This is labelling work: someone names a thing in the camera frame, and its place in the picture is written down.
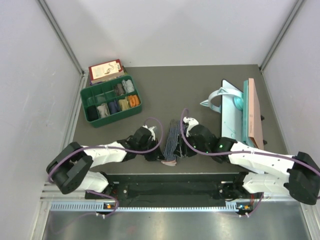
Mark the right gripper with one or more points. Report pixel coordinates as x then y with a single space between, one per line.
182 149

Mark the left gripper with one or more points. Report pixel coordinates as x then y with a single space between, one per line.
157 155

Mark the striped blue boxer shorts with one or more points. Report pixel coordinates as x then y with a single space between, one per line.
174 146

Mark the black underwear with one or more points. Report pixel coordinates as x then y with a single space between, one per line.
92 113

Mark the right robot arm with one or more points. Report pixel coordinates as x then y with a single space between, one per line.
297 176

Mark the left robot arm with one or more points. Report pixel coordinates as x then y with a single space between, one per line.
71 168

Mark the light blue tablet board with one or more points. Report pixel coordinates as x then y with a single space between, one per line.
235 113

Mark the orange rolled sock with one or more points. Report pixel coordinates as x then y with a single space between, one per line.
133 100

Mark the mustard rolled sock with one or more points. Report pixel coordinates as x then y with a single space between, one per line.
124 104

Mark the navy rolled sock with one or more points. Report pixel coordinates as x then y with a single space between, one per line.
114 107

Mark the beige rolled sock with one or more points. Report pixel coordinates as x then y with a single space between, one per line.
103 110

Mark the green compartment tray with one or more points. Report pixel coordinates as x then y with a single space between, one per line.
103 93

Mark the teal and pink book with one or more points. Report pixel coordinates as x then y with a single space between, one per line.
252 132

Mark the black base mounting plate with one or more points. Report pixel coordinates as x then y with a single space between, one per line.
210 186

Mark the brown rolled sock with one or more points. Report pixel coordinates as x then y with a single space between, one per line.
119 89

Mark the grey rolled sock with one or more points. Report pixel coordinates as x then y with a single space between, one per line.
128 86

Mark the red and cream book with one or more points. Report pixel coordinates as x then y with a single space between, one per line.
106 71

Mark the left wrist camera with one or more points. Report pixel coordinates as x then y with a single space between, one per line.
152 130

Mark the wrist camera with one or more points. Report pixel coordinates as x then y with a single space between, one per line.
190 122
152 130

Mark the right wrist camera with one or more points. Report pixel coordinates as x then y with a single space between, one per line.
190 122

